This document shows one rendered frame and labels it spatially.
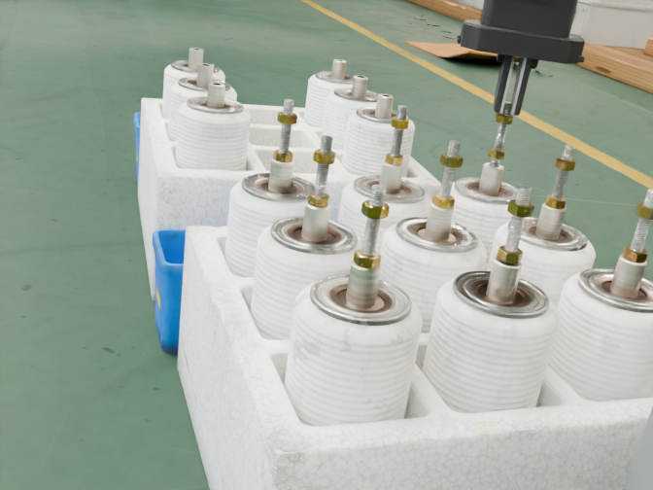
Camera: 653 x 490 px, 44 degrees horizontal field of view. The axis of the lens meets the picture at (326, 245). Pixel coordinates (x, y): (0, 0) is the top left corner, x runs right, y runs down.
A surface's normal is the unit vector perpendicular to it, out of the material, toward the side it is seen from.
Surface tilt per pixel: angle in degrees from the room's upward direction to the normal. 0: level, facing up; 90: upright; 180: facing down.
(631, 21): 90
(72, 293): 0
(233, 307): 0
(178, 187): 90
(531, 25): 90
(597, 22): 90
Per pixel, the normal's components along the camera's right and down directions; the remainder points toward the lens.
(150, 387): 0.13, -0.91
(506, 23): -0.11, 0.38
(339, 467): 0.30, 0.41
